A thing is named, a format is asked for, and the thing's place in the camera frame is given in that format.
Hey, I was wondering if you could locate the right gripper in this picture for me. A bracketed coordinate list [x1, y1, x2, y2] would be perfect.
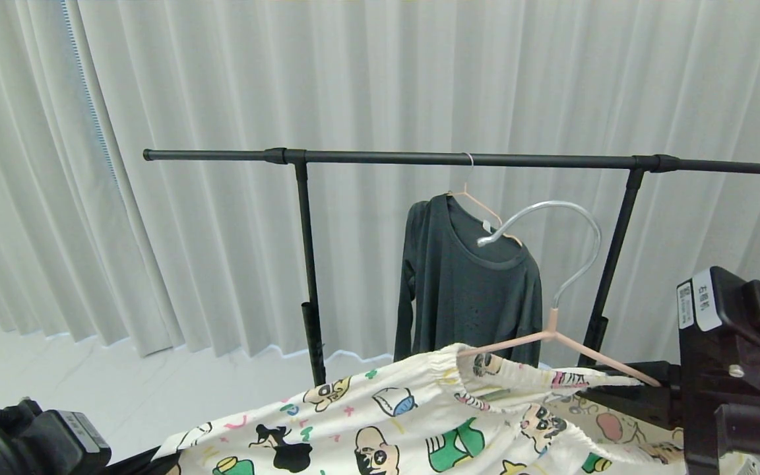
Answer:
[577, 329, 760, 475]

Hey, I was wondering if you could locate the pink clothes hanger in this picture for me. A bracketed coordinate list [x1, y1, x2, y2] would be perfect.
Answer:
[457, 200, 664, 389]
[447, 152, 524, 249]

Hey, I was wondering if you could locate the dark grey T-shirt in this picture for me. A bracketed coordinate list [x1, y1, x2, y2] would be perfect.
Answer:
[393, 194, 544, 370]

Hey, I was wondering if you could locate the cream printed garment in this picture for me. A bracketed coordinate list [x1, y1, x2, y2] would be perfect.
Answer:
[152, 342, 760, 475]

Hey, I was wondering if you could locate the black clothes rack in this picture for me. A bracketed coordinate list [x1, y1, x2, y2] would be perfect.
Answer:
[142, 147, 760, 391]

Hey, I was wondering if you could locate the white curtain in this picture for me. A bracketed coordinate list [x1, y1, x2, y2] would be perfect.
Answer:
[0, 0, 760, 370]

